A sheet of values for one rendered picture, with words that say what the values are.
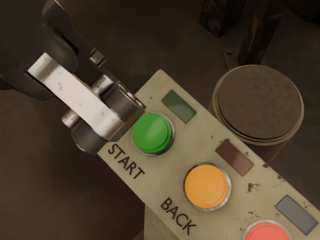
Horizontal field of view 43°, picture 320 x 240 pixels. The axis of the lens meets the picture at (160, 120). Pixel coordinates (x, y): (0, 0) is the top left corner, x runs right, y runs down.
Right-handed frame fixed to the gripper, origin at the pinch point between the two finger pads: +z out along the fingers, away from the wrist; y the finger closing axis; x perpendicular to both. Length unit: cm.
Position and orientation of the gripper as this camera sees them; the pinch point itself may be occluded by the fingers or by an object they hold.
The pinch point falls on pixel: (113, 104)
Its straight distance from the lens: 29.1
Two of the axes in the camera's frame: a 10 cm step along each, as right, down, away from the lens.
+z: 2.1, 2.0, 9.6
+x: -6.9, 7.3, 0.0
